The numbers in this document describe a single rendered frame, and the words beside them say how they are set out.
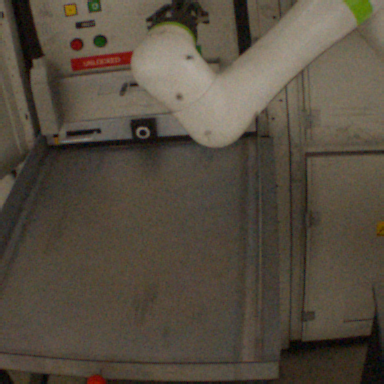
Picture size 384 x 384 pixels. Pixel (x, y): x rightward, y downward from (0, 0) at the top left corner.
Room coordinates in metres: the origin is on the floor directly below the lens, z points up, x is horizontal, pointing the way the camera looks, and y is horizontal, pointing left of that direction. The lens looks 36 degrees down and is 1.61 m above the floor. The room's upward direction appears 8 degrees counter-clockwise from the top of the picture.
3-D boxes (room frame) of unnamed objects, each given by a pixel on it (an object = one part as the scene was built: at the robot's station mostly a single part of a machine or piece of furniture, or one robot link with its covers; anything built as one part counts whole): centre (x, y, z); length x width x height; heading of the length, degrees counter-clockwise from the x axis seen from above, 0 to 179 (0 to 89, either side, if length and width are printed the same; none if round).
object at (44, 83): (1.26, 0.31, 1.04); 0.08 x 0.05 x 0.17; 171
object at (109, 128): (1.31, 0.09, 0.89); 0.54 x 0.05 x 0.06; 81
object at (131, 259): (0.95, 0.15, 0.82); 0.68 x 0.62 x 0.06; 171
